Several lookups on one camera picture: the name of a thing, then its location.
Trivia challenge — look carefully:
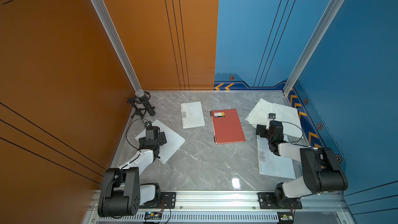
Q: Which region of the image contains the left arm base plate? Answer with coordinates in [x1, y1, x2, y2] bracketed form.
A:
[139, 191, 177, 209]

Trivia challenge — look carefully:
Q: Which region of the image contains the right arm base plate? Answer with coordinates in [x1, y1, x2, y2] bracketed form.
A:
[257, 192, 303, 210]

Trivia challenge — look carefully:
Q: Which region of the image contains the aluminium corner post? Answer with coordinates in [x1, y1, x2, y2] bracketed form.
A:
[90, 0, 142, 91]
[283, 0, 345, 96]

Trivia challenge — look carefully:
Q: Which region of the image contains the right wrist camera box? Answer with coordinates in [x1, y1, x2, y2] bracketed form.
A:
[267, 113, 284, 137]

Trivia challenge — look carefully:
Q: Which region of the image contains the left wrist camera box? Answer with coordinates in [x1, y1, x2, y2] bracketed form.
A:
[145, 121, 160, 140]

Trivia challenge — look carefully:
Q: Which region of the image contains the right aluminium corner post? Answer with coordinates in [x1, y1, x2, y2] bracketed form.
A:
[283, 0, 345, 96]

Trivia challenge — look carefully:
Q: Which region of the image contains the aluminium front rail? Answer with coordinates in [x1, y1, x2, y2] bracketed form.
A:
[83, 190, 355, 224]

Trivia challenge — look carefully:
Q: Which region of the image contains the black microphone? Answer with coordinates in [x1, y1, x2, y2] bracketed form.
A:
[127, 89, 155, 127]

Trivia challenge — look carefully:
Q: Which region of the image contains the left green circuit board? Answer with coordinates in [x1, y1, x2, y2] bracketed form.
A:
[144, 211, 163, 222]

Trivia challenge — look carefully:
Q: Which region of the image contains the white spiral notebook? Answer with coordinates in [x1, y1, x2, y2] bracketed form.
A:
[256, 135, 296, 179]
[152, 120, 185, 164]

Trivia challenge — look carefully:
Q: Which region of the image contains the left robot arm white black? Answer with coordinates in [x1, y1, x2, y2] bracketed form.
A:
[97, 127, 167, 219]

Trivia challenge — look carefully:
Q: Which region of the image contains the torn white page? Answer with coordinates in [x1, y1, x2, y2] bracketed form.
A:
[245, 99, 274, 128]

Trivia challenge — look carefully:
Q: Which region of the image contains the red spiral notebook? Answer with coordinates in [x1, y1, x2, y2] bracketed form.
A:
[210, 109, 246, 144]

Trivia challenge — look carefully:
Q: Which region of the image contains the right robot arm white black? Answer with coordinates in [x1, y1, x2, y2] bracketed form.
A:
[256, 121, 348, 203]

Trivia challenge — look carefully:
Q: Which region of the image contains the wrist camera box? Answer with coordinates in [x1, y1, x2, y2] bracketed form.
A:
[145, 121, 160, 140]
[267, 113, 284, 137]

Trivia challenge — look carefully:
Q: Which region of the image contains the right circuit board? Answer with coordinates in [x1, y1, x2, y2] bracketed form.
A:
[277, 212, 294, 224]

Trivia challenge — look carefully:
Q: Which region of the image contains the torn lined page from red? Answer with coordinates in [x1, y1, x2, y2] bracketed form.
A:
[273, 103, 303, 138]

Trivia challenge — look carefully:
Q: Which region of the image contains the left aluminium corner post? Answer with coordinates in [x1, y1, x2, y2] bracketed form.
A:
[90, 0, 142, 91]

